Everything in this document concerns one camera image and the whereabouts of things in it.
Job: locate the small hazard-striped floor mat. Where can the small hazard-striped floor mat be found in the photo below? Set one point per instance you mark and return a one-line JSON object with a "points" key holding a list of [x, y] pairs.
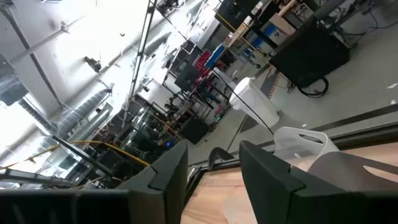
{"points": [[267, 85]]}

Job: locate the black metal truss pole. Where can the black metal truss pole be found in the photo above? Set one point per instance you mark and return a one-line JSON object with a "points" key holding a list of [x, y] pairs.
{"points": [[142, 46]]}

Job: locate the blue panel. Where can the blue panel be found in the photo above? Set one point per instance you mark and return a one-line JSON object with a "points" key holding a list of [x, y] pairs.
{"points": [[214, 56]]}

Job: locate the black speaker box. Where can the black speaker box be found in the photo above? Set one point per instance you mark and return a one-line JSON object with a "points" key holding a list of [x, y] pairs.
{"points": [[194, 129]]}

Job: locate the clear bin with red sticker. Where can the clear bin with red sticker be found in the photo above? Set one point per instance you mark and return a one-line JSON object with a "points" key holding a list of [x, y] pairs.
{"points": [[286, 140]]}

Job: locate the black table clamp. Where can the black table clamp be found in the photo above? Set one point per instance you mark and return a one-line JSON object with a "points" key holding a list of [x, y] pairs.
{"points": [[217, 152]]}

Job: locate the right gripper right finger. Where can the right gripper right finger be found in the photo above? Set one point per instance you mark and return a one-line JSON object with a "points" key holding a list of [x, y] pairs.
{"points": [[270, 193]]}

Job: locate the black background screen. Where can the black background screen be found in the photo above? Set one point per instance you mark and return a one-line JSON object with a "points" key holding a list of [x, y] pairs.
{"points": [[186, 76]]}

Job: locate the black ceiling spotlight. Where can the black ceiling spotlight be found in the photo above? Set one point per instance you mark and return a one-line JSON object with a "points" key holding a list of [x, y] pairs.
{"points": [[93, 64]]}

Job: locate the black cabinet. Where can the black cabinet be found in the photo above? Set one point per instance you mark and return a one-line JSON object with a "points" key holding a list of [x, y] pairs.
{"points": [[236, 12]]}

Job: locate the red storage crates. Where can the red storage crates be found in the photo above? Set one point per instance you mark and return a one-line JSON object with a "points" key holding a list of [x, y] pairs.
{"points": [[203, 60]]}

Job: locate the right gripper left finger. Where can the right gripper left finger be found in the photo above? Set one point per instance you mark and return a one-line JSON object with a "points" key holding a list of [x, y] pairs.
{"points": [[168, 186]]}

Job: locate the black equipment case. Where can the black equipment case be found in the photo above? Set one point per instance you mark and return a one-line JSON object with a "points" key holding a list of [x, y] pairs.
{"points": [[311, 53]]}

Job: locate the grey plastic bin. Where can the grey plastic bin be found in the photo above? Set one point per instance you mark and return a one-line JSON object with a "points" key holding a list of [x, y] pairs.
{"points": [[335, 174]]}

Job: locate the white blue cardboard box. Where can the white blue cardboard box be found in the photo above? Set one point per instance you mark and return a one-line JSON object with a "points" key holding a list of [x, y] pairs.
{"points": [[278, 32]]}

